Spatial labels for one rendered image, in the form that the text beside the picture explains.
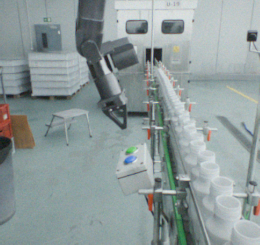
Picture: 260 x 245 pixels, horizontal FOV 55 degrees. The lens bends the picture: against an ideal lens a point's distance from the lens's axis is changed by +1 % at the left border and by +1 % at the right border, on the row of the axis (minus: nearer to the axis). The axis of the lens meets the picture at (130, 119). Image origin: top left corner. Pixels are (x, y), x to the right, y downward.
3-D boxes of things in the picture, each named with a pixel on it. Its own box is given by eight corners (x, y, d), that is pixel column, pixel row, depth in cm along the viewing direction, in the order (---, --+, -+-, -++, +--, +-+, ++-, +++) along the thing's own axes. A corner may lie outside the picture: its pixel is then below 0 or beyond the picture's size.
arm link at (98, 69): (85, 57, 66) (82, 57, 61) (109, 47, 66) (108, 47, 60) (96, 82, 68) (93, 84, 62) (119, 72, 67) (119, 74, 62)
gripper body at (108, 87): (126, 93, 71) (117, 69, 69) (123, 102, 61) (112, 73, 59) (105, 101, 72) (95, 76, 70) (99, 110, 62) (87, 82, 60)
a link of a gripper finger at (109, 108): (136, 119, 73) (125, 89, 70) (136, 128, 66) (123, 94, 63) (115, 127, 74) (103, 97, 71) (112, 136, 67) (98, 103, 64)
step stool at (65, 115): (68, 128, 429) (67, 105, 417) (92, 137, 391) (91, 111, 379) (43, 136, 395) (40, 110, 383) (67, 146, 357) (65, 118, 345)
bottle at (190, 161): (180, 205, 65) (184, 146, 60) (182, 193, 70) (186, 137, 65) (205, 209, 63) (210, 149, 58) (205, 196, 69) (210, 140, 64)
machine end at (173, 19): (188, 119, 485) (197, -1, 424) (116, 117, 493) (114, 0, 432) (178, 100, 637) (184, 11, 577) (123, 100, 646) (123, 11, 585)
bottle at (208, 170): (183, 231, 56) (187, 164, 51) (201, 220, 59) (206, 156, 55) (205, 248, 51) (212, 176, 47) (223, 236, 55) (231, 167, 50)
